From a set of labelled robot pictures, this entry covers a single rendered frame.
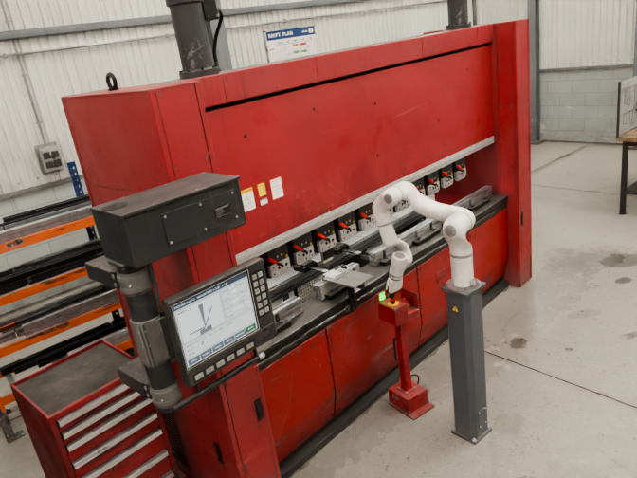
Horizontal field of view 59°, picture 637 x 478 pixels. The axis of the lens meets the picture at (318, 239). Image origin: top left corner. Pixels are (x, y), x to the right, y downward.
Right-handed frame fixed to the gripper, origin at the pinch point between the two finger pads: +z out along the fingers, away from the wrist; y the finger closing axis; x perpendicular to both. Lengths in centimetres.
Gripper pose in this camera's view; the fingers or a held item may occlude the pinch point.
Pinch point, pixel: (391, 295)
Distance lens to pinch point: 352.3
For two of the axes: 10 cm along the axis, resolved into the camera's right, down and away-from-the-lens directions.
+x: -5.9, -5.1, 6.3
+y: 8.1, -3.1, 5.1
